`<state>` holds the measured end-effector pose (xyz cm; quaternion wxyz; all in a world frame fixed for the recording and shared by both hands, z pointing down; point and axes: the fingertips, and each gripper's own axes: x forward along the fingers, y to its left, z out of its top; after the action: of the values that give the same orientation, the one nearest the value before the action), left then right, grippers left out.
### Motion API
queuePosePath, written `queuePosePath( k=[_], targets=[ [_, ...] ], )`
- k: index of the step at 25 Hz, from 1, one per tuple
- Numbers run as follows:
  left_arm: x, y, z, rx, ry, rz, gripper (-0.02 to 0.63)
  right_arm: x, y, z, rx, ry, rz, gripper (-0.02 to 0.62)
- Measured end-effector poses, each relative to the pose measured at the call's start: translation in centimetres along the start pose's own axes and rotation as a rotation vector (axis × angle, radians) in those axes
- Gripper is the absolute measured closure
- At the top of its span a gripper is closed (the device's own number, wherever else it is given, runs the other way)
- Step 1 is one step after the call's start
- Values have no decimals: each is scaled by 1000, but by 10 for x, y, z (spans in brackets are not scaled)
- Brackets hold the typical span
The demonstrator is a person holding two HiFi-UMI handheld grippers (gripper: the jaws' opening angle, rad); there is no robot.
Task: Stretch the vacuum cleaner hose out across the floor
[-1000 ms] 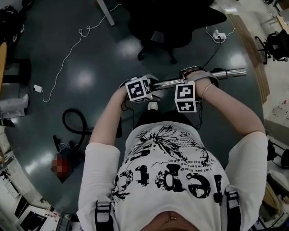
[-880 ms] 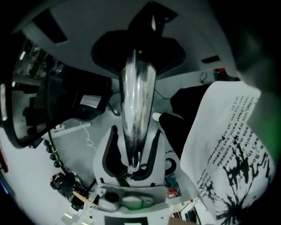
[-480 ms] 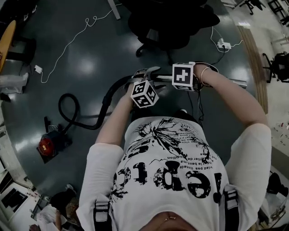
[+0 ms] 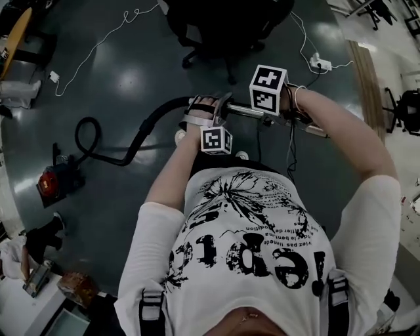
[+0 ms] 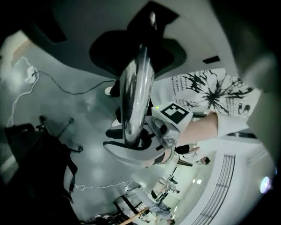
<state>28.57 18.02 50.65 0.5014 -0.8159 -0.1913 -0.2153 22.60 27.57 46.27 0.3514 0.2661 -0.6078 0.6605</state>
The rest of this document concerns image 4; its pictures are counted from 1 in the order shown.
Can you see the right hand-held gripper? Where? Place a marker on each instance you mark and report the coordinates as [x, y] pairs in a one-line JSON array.
[[267, 82]]

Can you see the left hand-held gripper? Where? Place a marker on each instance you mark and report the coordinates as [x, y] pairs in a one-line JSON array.
[[213, 139]]

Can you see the silver vacuum wand tube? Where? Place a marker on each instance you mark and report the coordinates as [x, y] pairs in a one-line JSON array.
[[246, 110]]

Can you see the person's left forearm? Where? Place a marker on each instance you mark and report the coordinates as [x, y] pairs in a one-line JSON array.
[[174, 170]]

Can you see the person's right forearm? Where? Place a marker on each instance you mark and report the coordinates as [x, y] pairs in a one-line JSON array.
[[348, 131]]

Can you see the red vacuum cleaner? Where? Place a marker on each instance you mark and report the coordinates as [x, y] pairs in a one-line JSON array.
[[47, 183]]

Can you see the person's left hand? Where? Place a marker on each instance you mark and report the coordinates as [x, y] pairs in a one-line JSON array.
[[205, 100]]

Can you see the person's left white shoe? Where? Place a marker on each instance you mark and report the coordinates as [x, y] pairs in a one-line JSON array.
[[181, 136]]

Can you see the person's white shoe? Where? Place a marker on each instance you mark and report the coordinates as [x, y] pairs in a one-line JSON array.
[[242, 155], [181, 136]]

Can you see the person's right white shoe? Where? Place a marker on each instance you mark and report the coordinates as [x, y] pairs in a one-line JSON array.
[[242, 155]]

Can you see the black trousers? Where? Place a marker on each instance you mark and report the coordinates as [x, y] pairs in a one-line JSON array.
[[213, 164]]

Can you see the wooden slatted board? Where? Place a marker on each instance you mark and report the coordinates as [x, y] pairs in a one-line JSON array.
[[365, 85]]

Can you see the black mesh office chair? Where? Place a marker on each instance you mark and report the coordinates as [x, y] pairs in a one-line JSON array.
[[410, 111]]

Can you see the small white power strip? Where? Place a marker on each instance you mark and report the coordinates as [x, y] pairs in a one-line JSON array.
[[54, 76]]

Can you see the white printed t-shirt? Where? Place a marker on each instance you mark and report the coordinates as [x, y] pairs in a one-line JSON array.
[[229, 295]]

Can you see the person's neck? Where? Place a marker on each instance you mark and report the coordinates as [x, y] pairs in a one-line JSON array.
[[256, 323]]

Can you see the round wooden table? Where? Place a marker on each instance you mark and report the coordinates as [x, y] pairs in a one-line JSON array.
[[16, 36]]

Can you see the patterned cardboard box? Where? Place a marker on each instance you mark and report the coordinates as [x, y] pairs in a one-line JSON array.
[[77, 288]]

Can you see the grey plastic crate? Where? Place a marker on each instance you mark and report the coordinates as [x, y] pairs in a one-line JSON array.
[[36, 279]]

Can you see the white workbench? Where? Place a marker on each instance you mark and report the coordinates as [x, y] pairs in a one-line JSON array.
[[16, 311]]

